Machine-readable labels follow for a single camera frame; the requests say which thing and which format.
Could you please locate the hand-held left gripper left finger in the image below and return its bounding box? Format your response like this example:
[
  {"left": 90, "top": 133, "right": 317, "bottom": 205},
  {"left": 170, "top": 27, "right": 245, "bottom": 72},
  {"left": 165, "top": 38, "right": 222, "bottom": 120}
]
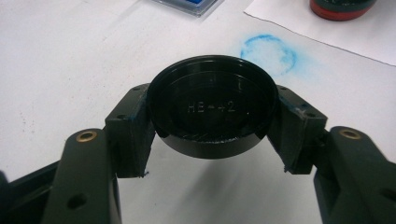
[{"left": 105, "top": 83, "right": 157, "bottom": 179}]

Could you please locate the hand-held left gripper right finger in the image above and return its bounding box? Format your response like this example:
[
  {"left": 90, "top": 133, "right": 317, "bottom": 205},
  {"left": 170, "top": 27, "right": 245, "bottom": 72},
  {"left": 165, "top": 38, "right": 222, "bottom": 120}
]
[{"left": 266, "top": 84, "right": 329, "bottom": 175}]

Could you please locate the black round stamp cap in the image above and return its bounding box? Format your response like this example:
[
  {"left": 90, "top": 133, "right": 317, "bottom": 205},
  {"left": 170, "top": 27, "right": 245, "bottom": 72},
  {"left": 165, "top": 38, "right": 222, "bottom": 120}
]
[{"left": 146, "top": 54, "right": 279, "bottom": 161}]

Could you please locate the round stamp with clear handle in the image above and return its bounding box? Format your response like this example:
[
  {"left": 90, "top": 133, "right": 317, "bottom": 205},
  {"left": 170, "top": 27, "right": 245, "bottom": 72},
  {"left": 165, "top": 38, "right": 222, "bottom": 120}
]
[{"left": 309, "top": 0, "right": 378, "bottom": 21}]

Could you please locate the blue ink pad clear case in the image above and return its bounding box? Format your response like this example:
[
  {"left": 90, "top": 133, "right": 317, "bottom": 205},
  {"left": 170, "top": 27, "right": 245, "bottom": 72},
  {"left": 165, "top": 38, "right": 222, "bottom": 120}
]
[{"left": 152, "top": 0, "right": 223, "bottom": 17}]

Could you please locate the small white paper sheet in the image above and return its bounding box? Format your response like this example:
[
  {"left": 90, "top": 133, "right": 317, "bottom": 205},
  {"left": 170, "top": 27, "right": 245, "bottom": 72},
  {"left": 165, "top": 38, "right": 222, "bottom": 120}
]
[{"left": 243, "top": 0, "right": 396, "bottom": 67}]

